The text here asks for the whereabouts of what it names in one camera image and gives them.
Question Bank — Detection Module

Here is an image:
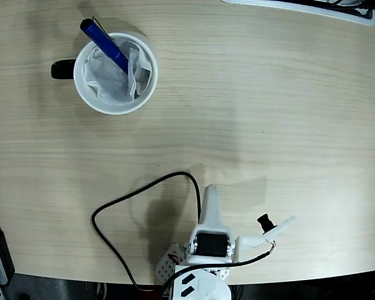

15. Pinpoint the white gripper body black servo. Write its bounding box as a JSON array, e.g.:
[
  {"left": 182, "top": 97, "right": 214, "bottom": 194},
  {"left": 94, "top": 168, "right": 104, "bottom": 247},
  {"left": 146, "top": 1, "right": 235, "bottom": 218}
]
[{"left": 185, "top": 229, "right": 238, "bottom": 267}]

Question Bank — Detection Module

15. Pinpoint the blue pen with gold clip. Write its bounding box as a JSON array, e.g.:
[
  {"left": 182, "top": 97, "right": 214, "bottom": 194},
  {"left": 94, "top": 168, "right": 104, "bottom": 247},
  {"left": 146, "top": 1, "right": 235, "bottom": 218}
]
[{"left": 79, "top": 17, "right": 130, "bottom": 76}]

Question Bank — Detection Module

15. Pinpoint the white perforated board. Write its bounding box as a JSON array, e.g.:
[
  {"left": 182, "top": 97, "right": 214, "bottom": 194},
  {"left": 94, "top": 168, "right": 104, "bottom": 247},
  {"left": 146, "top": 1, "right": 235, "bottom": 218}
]
[{"left": 155, "top": 242, "right": 186, "bottom": 280}]

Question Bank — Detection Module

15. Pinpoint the crumpled white tissue paper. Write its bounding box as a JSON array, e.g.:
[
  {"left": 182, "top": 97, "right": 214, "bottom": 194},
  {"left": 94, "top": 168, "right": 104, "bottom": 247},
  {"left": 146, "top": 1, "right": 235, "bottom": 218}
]
[{"left": 83, "top": 36, "right": 154, "bottom": 106}]

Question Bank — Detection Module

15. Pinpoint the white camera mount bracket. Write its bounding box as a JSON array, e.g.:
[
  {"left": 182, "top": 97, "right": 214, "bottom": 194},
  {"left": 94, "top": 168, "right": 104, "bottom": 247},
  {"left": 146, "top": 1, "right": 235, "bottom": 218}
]
[{"left": 235, "top": 215, "right": 298, "bottom": 262}]

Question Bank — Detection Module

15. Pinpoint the small black camera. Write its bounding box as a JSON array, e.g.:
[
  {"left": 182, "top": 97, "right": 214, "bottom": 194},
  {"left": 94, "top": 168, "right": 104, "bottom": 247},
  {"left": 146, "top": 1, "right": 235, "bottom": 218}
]
[{"left": 256, "top": 212, "right": 278, "bottom": 235}]

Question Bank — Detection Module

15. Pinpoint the black looped cable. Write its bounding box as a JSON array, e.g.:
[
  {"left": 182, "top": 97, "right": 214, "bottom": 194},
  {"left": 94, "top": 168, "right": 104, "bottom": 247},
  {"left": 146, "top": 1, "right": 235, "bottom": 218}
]
[{"left": 91, "top": 171, "right": 204, "bottom": 290}]

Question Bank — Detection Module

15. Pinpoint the white mug with black handle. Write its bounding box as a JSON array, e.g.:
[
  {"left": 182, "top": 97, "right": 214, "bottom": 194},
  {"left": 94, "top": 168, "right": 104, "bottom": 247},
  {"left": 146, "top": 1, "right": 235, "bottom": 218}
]
[{"left": 50, "top": 32, "right": 159, "bottom": 116}]

